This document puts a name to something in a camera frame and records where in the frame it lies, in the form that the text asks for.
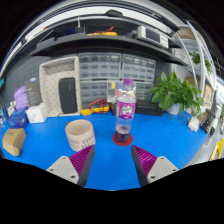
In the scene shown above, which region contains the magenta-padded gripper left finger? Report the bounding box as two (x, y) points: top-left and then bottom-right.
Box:
(45, 143), (97, 188)

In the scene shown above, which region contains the drawer cabinet with coloured drawers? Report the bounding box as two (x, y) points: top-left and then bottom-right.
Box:
(106, 79), (154, 103)

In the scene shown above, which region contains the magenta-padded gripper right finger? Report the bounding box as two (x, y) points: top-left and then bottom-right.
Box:
(130, 143), (180, 188)

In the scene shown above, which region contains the green potted plant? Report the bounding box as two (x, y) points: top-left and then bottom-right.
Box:
(149, 70), (205, 117)

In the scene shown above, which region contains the clear purple-capped drink bottle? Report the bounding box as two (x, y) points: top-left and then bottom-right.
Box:
(112, 78), (138, 145)

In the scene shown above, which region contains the black shelf unit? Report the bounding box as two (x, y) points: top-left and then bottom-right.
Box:
(29, 8), (189, 68)

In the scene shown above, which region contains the white shelf rack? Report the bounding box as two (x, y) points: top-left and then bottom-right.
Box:
(173, 19), (221, 114)

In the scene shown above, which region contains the brown cardboard box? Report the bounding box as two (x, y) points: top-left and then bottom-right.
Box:
(1, 127), (28, 158)

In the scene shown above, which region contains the yellow metal frame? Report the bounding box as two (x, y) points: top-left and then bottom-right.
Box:
(209, 138), (224, 162)

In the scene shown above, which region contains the purple bag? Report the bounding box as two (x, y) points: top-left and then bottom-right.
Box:
(13, 85), (30, 110)

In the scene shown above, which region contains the white cardboard box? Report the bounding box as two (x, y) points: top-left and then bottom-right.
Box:
(25, 103), (48, 124)

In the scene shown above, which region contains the black card with blue spot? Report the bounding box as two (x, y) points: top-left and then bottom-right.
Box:
(25, 77), (43, 107)

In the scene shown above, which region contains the flat round red coaster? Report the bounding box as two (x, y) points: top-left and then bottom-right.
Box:
(112, 132), (134, 147)

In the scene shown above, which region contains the small white device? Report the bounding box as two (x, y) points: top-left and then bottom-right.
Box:
(187, 116), (201, 133)

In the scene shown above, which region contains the white pegboard tray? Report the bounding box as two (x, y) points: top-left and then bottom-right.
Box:
(38, 55), (82, 118)

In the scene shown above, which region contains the grey small-parts drawer cabinet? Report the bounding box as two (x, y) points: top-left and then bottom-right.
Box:
(79, 79), (111, 109)
(121, 54), (157, 83)
(78, 52), (123, 82)

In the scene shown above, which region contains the flat black box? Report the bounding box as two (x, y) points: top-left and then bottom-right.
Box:
(135, 99), (166, 117)

